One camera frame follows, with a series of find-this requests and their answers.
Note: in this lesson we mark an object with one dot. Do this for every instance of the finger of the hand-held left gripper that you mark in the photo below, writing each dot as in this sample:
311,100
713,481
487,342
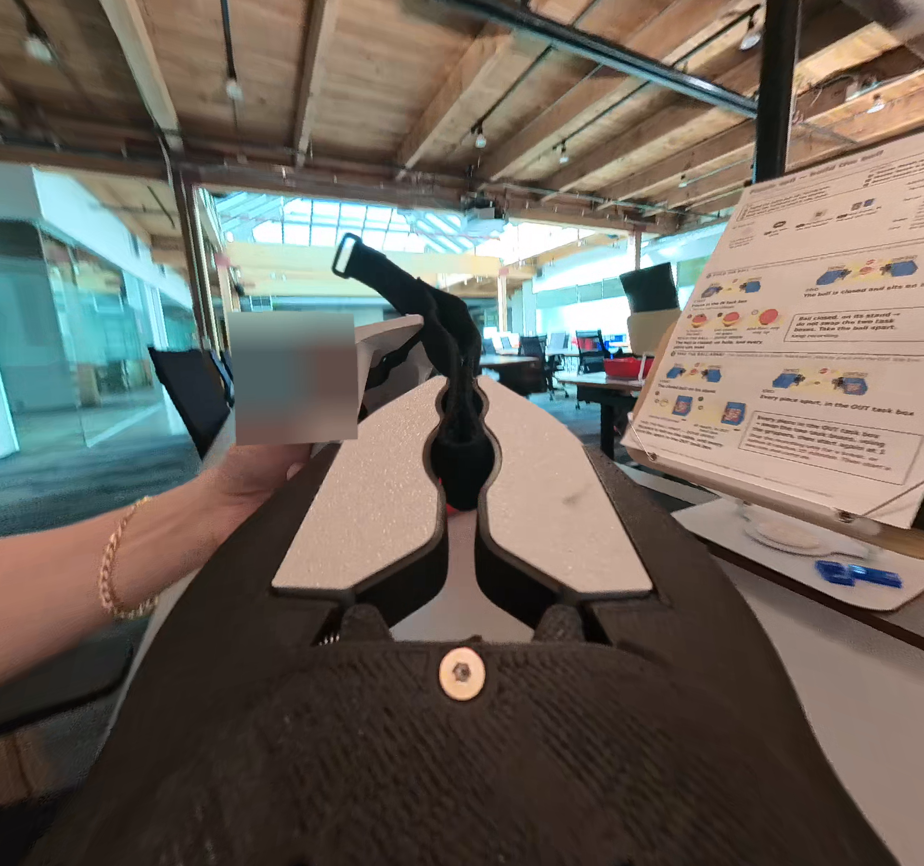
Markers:
397,387
390,326

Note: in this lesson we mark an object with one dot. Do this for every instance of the instruction sheet board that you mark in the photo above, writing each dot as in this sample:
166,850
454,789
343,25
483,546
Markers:
809,361

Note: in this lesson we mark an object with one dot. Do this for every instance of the person's left hand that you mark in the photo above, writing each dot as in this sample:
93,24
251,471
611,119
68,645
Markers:
260,474

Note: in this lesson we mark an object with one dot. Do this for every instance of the white stand base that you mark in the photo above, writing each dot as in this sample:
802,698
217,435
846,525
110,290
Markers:
751,534

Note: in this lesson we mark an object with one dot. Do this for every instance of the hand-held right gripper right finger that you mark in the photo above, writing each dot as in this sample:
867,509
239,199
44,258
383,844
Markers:
563,520

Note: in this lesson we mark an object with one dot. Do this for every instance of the black ceiling track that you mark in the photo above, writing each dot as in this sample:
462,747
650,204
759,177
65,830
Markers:
607,51

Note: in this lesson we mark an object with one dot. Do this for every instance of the red plastic bin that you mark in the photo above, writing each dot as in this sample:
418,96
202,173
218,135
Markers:
624,368

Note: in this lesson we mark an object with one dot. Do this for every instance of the ceiling projector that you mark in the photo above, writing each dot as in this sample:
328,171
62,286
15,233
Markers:
482,210

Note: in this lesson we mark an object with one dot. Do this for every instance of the person's left forearm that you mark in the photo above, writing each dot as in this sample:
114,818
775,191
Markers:
87,578

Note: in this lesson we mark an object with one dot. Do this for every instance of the black pole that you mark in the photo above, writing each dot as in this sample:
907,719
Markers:
777,58

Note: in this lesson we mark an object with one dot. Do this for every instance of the blue clip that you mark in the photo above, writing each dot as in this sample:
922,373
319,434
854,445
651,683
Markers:
855,573

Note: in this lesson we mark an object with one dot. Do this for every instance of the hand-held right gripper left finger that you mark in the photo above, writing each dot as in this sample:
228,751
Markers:
361,520

